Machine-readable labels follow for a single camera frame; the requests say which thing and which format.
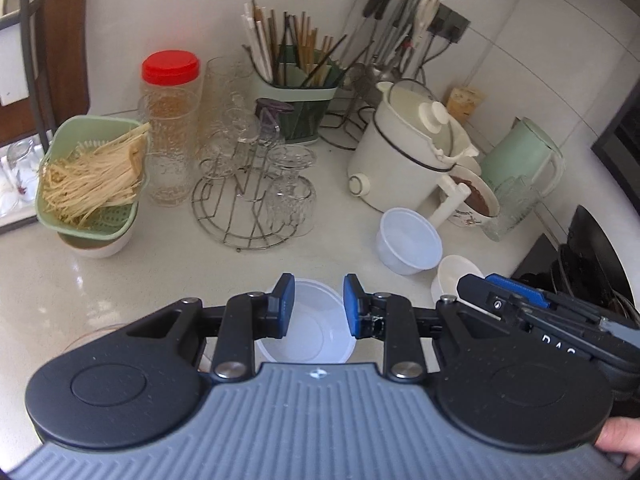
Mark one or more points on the tall clear glass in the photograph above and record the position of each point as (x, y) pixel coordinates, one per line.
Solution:
(227, 80)

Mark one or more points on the glass holding tray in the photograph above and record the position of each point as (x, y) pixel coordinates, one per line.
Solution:
(25, 225)

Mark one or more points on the pale green kettle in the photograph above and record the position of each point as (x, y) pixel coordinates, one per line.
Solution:
(520, 152)

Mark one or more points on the glass pot lid white knob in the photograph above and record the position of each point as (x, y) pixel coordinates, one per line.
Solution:
(425, 115)

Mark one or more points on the white bowl under colander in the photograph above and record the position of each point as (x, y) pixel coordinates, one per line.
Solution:
(95, 247)

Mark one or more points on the metal utensil hanging stand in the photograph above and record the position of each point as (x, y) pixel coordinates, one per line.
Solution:
(395, 20)

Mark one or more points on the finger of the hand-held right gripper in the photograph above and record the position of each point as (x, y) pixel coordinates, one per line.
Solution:
(482, 292)
(520, 290)

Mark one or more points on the green chopstick holder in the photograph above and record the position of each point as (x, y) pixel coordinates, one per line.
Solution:
(300, 105)

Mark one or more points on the black wok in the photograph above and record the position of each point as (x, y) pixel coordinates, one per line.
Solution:
(595, 260)

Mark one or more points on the cluster of clear glass mugs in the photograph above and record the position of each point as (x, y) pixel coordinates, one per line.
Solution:
(290, 195)

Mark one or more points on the person's right hand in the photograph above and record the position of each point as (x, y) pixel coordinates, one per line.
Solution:
(622, 435)

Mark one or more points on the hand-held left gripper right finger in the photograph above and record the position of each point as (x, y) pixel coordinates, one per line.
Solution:
(351, 310)

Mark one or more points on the purple lid cup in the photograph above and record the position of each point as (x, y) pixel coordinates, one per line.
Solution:
(272, 110)

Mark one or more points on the pile of pale noodles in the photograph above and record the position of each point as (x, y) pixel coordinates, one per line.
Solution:
(90, 185)

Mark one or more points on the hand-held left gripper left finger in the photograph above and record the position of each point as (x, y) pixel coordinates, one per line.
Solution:
(284, 305)

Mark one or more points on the white electric cooking pot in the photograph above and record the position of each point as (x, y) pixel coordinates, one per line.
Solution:
(385, 165)

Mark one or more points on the textured glass pitcher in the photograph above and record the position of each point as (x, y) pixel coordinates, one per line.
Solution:
(510, 215)

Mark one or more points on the floral bowl with brown contents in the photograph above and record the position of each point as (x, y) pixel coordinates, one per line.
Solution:
(475, 197)

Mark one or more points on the small drinking glass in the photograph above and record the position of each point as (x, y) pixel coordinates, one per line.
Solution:
(20, 152)

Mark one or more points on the red lid plastic jar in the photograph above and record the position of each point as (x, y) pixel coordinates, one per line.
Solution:
(170, 67)

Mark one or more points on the small translucent plastic bowl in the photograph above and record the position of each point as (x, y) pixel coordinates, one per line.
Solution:
(407, 240)

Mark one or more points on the black appliance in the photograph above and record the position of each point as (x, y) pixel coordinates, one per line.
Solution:
(620, 135)

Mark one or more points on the black wall power strip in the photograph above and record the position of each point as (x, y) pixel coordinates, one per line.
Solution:
(452, 22)

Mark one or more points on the dark wooden cutting board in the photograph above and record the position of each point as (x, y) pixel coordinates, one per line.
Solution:
(65, 35)

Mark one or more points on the bundle of chopsticks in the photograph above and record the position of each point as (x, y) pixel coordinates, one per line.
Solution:
(265, 35)

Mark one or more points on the plain white ceramic bowl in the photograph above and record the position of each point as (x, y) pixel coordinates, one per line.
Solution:
(450, 275)

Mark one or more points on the large translucent plastic bowl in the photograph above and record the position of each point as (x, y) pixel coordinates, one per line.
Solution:
(310, 330)

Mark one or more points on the black induction cooker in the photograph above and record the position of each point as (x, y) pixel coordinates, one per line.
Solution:
(537, 262)

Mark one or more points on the green plastic colander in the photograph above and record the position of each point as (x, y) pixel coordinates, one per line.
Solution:
(107, 220)

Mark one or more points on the yellow packet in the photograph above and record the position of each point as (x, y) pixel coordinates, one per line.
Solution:
(465, 102)

